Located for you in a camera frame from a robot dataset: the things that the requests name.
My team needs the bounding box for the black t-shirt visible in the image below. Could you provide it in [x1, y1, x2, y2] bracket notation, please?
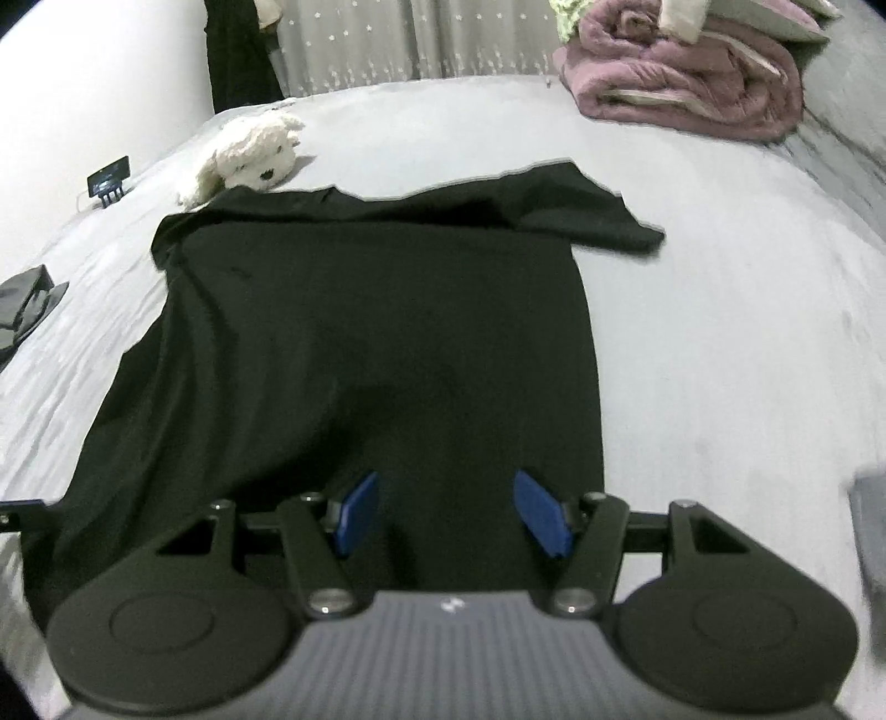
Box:
[23, 163, 664, 624]

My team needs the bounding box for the grey folded garment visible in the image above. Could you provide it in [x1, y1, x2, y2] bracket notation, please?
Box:
[0, 265, 69, 369]

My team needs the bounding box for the grey cloth at right edge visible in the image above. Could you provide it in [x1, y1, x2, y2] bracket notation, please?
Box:
[848, 471, 884, 595]

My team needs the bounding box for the phone on blue stand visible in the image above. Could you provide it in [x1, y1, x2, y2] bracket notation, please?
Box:
[87, 156, 131, 208]

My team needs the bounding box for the white plush dog toy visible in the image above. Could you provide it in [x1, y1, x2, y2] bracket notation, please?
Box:
[177, 114, 303, 210]

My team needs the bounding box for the pink rolled quilt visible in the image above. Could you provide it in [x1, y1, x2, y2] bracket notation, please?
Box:
[553, 2, 803, 142]

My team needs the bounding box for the black hanging coat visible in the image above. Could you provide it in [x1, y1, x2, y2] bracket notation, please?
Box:
[204, 0, 284, 114]

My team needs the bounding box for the grey star curtain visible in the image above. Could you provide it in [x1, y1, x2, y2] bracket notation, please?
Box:
[272, 0, 560, 97]

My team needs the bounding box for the grey quilted headboard cover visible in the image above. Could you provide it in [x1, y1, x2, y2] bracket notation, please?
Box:
[772, 2, 884, 246]

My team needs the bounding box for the green patterned cloth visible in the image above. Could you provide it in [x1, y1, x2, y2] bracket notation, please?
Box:
[548, 0, 595, 44]

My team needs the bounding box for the beige hanging bag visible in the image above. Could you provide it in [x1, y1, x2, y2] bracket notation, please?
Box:
[254, 0, 284, 33]

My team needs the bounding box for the cream white garment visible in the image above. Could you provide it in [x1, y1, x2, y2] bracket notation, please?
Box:
[658, 0, 710, 45]

